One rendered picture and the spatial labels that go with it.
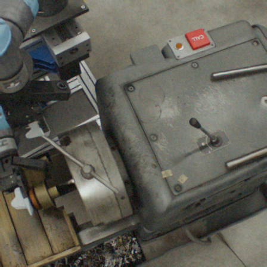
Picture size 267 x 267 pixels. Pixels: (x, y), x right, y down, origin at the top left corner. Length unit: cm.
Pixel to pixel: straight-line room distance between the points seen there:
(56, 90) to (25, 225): 68
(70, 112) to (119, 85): 115
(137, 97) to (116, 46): 159
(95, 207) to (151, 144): 23
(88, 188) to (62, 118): 122
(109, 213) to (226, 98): 47
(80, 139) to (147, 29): 175
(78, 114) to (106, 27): 77
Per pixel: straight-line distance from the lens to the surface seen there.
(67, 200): 123
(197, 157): 111
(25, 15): 86
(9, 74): 83
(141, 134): 111
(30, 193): 125
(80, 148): 113
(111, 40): 275
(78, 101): 232
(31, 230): 146
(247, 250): 241
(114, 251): 175
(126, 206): 117
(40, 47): 154
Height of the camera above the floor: 230
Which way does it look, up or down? 70 degrees down
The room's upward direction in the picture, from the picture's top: 2 degrees clockwise
